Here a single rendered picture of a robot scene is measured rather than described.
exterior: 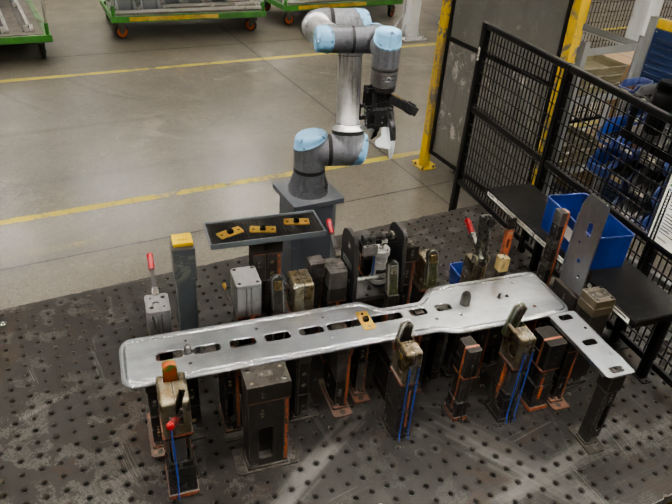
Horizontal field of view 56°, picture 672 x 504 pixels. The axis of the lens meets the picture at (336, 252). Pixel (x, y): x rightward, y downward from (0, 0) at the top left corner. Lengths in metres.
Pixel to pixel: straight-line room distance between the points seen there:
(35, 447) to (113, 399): 0.26
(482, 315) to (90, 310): 1.41
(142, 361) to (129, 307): 0.70
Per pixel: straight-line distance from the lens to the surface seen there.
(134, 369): 1.80
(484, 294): 2.13
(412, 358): 1.79
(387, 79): 1.82
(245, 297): 1.90
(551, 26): 4.12
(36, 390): 2.26
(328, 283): 2.02
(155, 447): 1.99
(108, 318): 2.47
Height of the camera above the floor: 2.22
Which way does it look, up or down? 33 degrees down
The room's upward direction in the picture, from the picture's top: 4 degrees clockwise
